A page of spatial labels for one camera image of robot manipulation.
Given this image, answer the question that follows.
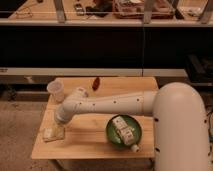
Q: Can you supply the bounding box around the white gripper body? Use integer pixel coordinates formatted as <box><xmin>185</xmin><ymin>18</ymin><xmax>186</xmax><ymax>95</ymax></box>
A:
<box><xmin>54</xmin><ymin>106</ymin><xmax>72</xmax><ymax>125</ymax></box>

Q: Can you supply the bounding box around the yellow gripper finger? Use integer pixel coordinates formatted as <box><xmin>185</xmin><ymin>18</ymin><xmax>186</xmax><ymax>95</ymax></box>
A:
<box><xmin>52</xmin><ymin>123</ymin><xmax>61</xmax><ymax>134</ymax></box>

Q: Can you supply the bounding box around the white sponge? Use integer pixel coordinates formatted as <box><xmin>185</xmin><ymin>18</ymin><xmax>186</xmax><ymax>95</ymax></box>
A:
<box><xmin>43</xmin><ymin>127</ymin><xmax>65</xmax><ymax>142</ymax></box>

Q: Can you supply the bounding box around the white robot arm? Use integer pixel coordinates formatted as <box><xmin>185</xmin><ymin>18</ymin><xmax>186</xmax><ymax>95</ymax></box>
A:
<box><xmin>54</xmin><ymin>82</ymin><xmax>213</xmax><ymax>171</ymax></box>

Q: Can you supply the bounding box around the wooden table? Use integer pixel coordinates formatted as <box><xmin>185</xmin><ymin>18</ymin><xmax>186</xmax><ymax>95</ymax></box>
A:
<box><xmin>31</xmin><ymin>77</ymin><xmax>158</xmax><ymax>161</ymax></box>

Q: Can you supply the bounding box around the small brown red object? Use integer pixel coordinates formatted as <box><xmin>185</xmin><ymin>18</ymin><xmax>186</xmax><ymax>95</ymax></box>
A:
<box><xmin>92</xmin><ymin>77</ymin><xmax>100</xmax><ymax>91</ymax></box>

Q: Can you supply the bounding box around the green plate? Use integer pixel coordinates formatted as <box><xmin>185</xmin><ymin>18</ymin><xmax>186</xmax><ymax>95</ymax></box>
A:
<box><xmin>105</xmin><ymin>115</ymin><xmax>142</xmax><ymax>152</ymax></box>

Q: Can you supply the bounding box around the plastic bottle with label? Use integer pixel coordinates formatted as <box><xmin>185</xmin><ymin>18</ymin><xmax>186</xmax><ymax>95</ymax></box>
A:
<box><xmin>112</xmin><ymin>116</ymin><xmax>139</xmax><ymax>152</ymax></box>

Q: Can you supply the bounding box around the black device on shelf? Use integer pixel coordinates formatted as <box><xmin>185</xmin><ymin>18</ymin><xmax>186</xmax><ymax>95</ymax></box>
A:
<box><xmin>73</xmin><ymin>3</ymin><xmax>85</xmax><ymax>16</ymax></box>

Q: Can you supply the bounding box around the red tray on shelf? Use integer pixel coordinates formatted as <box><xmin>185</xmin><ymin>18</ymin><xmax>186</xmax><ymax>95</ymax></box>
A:
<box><xmin>113</xmin><ymin>0</ymin><xmax>175</xmax><ymax>19</ymax></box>

